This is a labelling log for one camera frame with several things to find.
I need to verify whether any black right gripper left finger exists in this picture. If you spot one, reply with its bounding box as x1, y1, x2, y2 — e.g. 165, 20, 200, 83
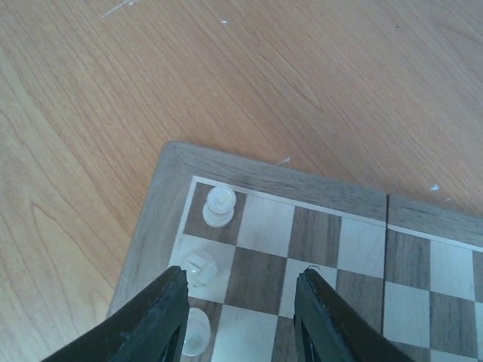
45, 266, 189, 361

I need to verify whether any wooden chessboard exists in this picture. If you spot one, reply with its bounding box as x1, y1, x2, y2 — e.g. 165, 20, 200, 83
109, 142, 482, 361

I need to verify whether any white chess rook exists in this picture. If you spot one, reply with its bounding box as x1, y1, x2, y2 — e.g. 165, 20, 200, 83
181, 250, 218, 287

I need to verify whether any white chess rook corner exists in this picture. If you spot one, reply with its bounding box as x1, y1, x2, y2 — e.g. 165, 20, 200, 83
202, 186, 236, 228

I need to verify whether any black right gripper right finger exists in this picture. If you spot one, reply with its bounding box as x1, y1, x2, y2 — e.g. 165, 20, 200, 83
294, 268, 411, 361

